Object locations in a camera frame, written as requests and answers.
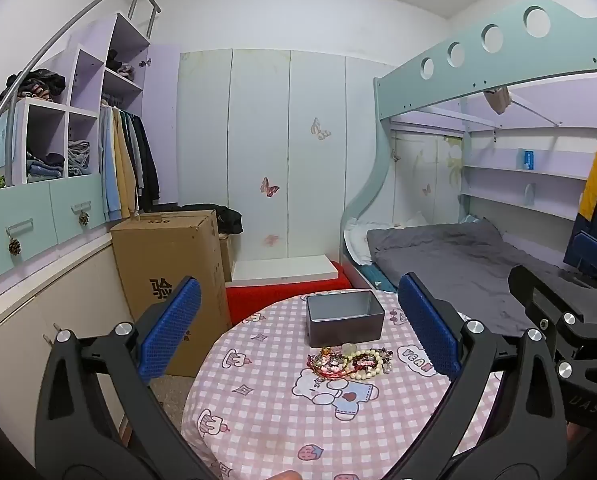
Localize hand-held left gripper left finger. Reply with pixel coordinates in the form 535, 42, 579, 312
34, 276, 214, 480

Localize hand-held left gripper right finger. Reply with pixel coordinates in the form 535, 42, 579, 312
383, 272, 567, 480

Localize cream bead bracelet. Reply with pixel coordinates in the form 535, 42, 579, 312
347, 357, 385, 380

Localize grey metal tin box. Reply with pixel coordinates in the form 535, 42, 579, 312
305, 289, 385, 348

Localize silver chain necklace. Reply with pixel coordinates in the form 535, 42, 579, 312
307, 351, 346, 373

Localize large cardboard box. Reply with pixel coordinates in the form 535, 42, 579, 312
110, 209, 232, 378

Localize red textured block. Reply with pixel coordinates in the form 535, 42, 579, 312
225, 260, 357, 327

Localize white pillow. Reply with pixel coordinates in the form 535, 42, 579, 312
343, 216, 379, 266

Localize black cloth bundle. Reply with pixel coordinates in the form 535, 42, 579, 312
215, 206, 244, 236

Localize white curved cabinet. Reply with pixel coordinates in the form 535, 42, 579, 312
0, 241, 140, 461

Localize pink checked cartoon tablecloth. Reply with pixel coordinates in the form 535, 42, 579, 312
181, 287, 509, 480

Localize teal drawer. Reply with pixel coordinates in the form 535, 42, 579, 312
48, 174, 107, 244
0, 194, 58, 282

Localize yellow sweatshirt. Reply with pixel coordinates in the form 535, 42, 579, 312
112, 107, 140, 219

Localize light blue sweatshirt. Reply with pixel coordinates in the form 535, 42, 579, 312
99, 105, 123, 222

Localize tan hanging cloth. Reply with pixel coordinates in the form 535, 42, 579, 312
483, 86, 512, 115

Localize folded grey clothes stack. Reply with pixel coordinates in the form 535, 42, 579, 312
68, 139, 94, 177

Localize white wardrobe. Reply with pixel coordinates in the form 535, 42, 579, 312
178, 49, 398, 267

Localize folded blue clothes stack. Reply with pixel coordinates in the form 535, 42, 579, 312
26, 148, 66, 184

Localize dark folded clothes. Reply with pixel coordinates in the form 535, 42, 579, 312
105, 48, 137, 81

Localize lilac stair shelf cabinet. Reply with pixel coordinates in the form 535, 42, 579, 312
0, 12, 180, 301

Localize dark clothes pile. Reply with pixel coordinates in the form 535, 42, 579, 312
0, 68, 67, 102

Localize grey metal handrail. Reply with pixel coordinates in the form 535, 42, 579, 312
0, 0, 162, 186

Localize lilac wall shelves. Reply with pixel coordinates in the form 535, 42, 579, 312
459, 159, 595, 222

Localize teal bunk bed frame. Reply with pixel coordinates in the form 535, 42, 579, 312
341, 0, 597, 281

